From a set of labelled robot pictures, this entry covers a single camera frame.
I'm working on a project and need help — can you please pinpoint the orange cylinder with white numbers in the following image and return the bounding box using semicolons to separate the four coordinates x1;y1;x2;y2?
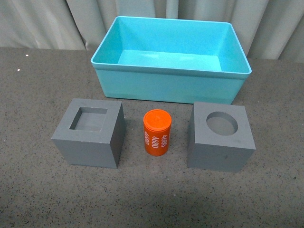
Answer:
143;109;172;156

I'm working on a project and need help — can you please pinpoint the gray cube with square hole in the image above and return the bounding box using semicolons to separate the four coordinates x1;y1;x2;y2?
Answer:
51;98;126;169

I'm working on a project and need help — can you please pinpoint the gray cube with round hole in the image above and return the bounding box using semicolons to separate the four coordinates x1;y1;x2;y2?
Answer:
187;102;256;172

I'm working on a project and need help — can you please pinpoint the blue plastic box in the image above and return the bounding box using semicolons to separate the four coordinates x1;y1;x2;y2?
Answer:
91;16;252;104

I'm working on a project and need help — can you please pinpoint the gray pleated curtain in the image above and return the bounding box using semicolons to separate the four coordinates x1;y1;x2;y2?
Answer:
0;0;304;63

